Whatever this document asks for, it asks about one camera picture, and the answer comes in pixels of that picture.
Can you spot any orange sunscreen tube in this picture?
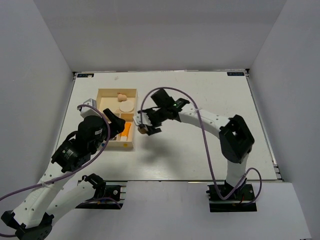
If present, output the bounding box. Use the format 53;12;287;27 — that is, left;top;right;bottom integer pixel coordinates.
120;122;132;141

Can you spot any round white powder puff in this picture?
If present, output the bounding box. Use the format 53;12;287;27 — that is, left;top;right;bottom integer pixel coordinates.
119;100;135;113

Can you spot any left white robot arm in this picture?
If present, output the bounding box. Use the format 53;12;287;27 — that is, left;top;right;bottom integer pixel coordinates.
1;108;126;240

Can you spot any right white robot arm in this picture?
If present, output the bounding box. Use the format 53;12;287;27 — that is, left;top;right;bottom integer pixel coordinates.
134;87;255;200

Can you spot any wooden compartment box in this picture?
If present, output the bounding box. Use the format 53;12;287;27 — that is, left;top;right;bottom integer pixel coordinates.
96;88;138;150

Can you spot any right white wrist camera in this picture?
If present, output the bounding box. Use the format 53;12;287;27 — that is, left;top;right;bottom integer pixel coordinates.
133;112;153;128

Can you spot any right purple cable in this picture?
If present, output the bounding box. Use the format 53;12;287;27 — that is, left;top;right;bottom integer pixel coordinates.
138;86;263;206

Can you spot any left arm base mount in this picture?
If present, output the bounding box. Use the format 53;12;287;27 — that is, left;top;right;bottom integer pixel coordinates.
76;173;127;210

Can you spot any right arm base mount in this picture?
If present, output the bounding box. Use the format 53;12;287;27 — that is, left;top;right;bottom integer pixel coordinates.
206;183;257;213

